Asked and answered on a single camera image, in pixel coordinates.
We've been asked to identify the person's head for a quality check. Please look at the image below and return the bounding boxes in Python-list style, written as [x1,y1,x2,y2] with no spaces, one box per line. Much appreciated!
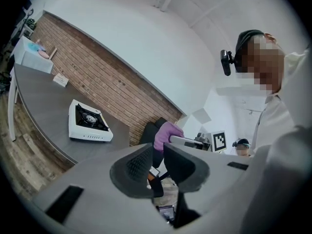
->
[235,29,286,95]

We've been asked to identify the black head-mounted camera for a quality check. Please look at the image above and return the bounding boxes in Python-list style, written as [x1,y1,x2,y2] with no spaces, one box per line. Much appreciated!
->
[220,49,236,77]

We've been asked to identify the white portable gas stove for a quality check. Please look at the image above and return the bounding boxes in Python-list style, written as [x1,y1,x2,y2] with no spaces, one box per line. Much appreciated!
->
[68,99,114,143]

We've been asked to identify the white printed cardboard box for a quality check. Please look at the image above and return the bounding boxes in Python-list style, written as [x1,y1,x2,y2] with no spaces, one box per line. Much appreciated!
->
[53,74,69,87]

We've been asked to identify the black office chair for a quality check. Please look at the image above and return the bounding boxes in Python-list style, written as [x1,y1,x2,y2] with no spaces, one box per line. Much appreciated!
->
[140,117,169,170]

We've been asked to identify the person's white shirt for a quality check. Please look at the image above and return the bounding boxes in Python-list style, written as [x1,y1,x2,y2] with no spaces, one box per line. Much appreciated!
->
[251,49,312,204]

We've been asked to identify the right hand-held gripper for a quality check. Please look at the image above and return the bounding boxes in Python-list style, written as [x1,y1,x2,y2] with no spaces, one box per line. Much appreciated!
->
[169,130,228,153]

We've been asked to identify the table with light blue tablecloth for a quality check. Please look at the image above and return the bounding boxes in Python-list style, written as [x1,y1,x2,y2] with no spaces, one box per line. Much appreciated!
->
[9,35,54,74]

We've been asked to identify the black recorder box with screen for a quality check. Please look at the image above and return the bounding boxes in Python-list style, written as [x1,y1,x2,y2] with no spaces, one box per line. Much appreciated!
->
[157,205,176,221]

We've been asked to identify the purple cloth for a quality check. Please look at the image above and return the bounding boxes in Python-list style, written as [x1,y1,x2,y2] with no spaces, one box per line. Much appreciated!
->
[153,121,185,153]

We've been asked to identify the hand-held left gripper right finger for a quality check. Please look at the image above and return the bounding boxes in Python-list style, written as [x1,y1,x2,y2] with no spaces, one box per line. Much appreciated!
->
[162,142,211,194]

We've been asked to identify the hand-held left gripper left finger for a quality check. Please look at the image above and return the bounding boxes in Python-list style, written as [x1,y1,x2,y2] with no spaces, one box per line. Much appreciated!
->
[109,143,154,199]

